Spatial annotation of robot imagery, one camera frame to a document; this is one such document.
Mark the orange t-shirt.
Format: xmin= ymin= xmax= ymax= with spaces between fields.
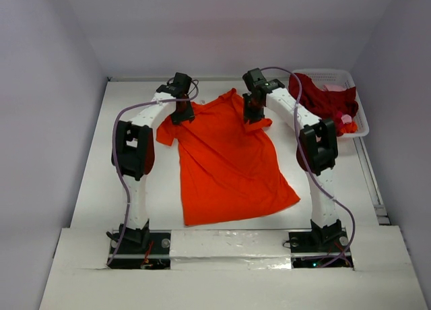
xmin=156 ymin=88 xmax=300 ymax=226

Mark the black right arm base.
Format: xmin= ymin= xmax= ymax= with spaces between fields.
xmin=282 ymin=231 xmax=354 ymax=269

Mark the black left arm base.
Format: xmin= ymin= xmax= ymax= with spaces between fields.
xmin=107 ymin=230 xmax=171 ymax=270

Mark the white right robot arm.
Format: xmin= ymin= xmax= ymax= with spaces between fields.
xmin=242 ymin=68 xmax=348 ymax=254

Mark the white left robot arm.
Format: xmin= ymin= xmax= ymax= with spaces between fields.
xmin=107 ymin=72 xmax=199 ymax=255

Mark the dark red t-shirt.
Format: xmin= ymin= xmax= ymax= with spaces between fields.
xmin=295 ymin=73 xmax=359 ymax=119

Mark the pink garment in basket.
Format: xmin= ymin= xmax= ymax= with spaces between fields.
xmin=323 ymin=84 xmax=346 ymax=92

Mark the white plastic basket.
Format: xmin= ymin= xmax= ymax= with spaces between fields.
xmin=294 ymin=68 xmax=369 ymax=138

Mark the orange-red garment in basket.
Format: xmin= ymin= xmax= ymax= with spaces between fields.
xmin=337 ymin=121 xmax=358 ymax=137

